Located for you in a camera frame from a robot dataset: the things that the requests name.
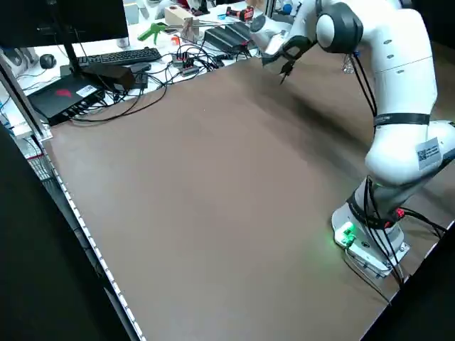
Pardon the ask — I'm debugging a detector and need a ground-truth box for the dark electronics box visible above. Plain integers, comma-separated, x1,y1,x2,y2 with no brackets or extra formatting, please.
204,23,260,49

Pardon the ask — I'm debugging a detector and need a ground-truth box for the orange power drill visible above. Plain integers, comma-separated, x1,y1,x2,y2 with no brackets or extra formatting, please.
226,6,254,21

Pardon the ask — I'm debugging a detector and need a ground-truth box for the grey hub with red plugs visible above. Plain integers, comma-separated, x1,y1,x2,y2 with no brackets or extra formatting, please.
172,52,200,76

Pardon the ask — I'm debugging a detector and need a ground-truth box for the small wooden block stand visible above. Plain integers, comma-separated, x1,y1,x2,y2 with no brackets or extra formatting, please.
181,16,199,43

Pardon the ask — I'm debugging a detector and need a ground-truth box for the light wooden box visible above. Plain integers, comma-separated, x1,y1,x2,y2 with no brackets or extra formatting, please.
163,6,200,30

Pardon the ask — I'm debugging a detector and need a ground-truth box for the green caulking gun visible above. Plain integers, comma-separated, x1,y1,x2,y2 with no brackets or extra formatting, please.
136,21,168,46

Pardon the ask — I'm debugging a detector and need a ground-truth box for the grey upright box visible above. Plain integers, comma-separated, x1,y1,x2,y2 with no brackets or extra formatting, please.
122,0,140,25

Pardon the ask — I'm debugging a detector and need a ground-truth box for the black keyboard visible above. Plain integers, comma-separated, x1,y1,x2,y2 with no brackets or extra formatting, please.
75,47,163,67

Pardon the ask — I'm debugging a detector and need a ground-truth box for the black power brick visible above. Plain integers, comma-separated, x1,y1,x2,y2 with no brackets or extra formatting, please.
83,65,137,90

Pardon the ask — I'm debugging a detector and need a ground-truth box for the black computer monitor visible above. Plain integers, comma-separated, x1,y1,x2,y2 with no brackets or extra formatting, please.
0,0,129,48

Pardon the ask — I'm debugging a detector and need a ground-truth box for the black stand pole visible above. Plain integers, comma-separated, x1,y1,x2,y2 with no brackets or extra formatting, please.
49,0,85,77

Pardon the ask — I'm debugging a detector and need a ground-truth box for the black box with red logo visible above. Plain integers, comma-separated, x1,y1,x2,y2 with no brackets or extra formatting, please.
27,76,107,126

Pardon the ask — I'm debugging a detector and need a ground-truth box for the black computer mouse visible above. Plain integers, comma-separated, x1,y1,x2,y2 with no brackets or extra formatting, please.
38,53,58,70

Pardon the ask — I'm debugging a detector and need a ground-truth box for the white toothed edge strip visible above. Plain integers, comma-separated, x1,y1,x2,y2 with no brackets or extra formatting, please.
35,140,146,341

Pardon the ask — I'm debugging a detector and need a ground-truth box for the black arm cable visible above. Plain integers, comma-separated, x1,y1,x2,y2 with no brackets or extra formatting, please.
353,49,406,287

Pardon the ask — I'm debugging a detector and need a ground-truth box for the long black cable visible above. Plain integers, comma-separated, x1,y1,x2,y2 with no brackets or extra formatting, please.
69,65,168,124

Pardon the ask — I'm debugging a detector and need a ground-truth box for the black base cable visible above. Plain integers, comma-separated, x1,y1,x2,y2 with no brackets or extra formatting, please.
341,248,392,307
397,207,448,239

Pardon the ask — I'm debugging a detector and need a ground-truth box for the silver aluminium frame rail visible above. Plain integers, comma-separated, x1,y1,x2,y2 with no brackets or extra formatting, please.
0,53,53,140

